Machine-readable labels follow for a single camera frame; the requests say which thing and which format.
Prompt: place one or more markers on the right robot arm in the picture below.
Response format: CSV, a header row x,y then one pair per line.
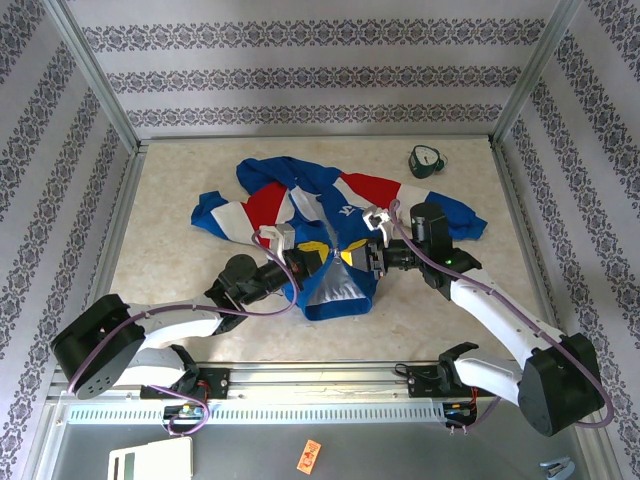
x,y
500,310

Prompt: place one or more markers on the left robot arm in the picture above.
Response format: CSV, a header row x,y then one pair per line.
x,y
175,325

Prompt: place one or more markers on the small controller board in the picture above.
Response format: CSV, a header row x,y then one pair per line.
x,y
460,410
186,411

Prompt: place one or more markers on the blue stapler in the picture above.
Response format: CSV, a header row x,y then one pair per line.
x,y
557,470

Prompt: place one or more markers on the blue red white jacket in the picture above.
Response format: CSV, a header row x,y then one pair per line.
x,y
270,205

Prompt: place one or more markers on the orange small packet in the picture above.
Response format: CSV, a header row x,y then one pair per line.
x,y
309,456

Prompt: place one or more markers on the aluminium side rail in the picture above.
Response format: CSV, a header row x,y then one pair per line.
x,y
520,225
112,240

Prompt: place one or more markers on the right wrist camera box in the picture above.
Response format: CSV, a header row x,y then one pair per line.
x,y
375,215

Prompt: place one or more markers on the aluminium mounting rail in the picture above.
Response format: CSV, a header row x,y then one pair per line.
x,y
320,380

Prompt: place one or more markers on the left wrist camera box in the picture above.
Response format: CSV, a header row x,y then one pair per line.
x,y
285,235

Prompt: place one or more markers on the green alarm clock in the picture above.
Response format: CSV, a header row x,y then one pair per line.
x,y
424,162

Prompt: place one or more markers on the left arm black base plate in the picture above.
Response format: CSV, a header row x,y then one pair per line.
x,y
217,382

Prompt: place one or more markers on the white flat device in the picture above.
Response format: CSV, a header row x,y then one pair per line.
x,y
160,457

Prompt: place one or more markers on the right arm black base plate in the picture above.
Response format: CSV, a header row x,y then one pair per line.
x,y
422,382

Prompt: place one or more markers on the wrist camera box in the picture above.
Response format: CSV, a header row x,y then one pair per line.
x,y
375,215
285,235

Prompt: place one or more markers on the aluminium frame post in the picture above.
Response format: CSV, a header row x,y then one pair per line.
x,y
535,75
90,70

